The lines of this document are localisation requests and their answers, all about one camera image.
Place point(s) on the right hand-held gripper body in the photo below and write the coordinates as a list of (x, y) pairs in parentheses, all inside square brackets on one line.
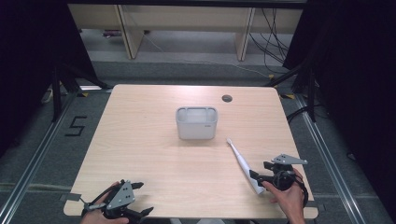
[(282, 179)]

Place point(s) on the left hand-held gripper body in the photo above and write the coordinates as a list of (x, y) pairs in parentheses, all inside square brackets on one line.
[(122, 196)]

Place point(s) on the white electric toothbrush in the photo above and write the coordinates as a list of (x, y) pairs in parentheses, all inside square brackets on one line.
[(243, 162)]

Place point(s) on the person's right hand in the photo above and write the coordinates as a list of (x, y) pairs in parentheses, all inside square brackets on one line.
[(291, 200)]

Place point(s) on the person's left hand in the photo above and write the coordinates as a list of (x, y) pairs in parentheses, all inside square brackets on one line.
[(93, 217)]

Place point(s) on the yellow black floor tape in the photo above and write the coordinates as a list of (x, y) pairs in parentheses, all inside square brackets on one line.
[(82, 94), (288, 96)]

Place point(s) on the grey plastic organizer box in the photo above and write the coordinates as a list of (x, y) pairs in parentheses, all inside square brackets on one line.
[(196, 126)]

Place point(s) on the black metal stand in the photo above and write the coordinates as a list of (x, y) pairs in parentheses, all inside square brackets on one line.
[(311, 93), (56, 93)]

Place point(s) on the black curtain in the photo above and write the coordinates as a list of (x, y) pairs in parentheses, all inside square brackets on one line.
[(355, 77), (31, 62)]

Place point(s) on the aluminium floor rail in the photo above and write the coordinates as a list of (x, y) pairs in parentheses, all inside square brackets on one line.
[(330, 161), (34, 155)]

